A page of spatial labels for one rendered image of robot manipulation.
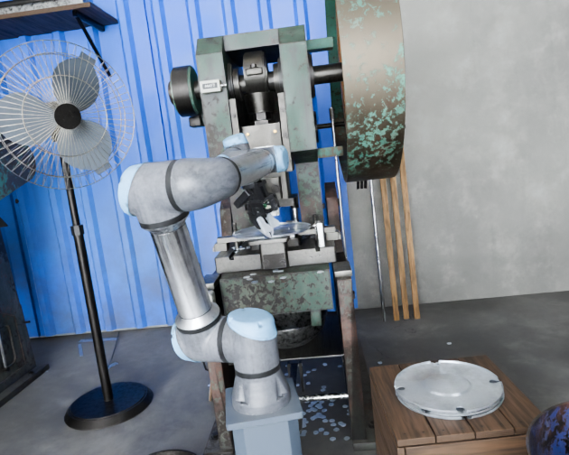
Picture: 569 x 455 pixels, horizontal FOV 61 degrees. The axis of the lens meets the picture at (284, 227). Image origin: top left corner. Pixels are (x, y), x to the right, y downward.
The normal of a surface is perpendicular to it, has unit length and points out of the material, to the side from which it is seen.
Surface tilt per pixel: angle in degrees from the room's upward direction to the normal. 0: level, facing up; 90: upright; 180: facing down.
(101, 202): 90
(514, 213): 90
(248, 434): 90
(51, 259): 90
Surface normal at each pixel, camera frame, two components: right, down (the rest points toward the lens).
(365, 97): -0.02, 0.48
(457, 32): -0.06, 0.17
